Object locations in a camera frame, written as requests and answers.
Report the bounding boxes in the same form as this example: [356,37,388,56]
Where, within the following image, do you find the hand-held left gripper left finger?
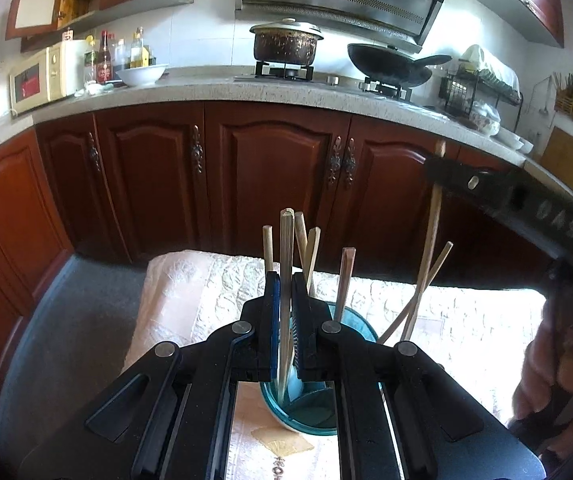
[16,270,284,480]

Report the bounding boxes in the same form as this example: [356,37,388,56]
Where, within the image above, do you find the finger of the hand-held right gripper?
[424,155,512,217]

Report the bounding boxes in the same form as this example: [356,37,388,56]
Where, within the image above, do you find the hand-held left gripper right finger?
[291,271,547,480]

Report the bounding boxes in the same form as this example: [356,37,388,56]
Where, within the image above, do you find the wooden chopstick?
[335,246,357,322]
[377,241,454,346]
[294,211,317,297]
[303,226,322,282]
[401,140,447,344]
[261,226,274,275]
[276,208,295,401]

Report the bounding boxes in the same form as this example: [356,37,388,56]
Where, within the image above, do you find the blue glass cup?
[259,305,380,434]

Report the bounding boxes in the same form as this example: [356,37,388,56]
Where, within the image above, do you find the person's right hand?
[511,277,573,421]

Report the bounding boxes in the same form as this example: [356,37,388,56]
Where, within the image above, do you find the wooden cutting board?
[538,125,573,187]

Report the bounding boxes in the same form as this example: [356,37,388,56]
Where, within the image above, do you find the floral ceramic bowl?
[469,101,502,137]

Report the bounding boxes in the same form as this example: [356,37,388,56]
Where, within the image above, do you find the small white bowl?
[495,127,535,155]

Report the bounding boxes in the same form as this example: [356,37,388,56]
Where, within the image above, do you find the white lace tablecloth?
[121,250,547,480]

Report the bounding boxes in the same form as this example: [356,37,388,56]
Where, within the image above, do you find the black dish rack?
[439,44,523,121]

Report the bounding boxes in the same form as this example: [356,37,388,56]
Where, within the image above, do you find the black wok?
[347,43,453,89]

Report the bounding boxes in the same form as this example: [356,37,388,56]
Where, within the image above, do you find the wooden base cabinets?
[0,100,562,411]

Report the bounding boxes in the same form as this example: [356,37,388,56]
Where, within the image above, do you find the gas stove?
[234,60,417,104]

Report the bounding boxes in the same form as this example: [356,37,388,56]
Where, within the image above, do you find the stained steel cooking pot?
[253,30,318,66]

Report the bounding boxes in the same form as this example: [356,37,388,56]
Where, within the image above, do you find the steel pot lid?
[249,18,325,41]

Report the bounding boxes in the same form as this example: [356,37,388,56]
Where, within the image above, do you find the white rag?
[73,82,115,97]

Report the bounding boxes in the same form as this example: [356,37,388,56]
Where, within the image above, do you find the yellow cooking oil bottle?
[130,26,146,69]

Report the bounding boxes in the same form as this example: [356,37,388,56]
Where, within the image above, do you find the clear plastic bottle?
[113,38,130,71]

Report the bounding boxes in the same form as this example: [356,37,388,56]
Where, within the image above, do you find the dark red label sauce bottle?
[95,30,114,85]

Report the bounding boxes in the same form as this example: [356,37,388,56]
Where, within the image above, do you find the cream microwave oven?
[9,40,88,115]

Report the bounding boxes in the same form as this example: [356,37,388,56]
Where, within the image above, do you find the bamboo wall chopstick holder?
[552,72,573,121]

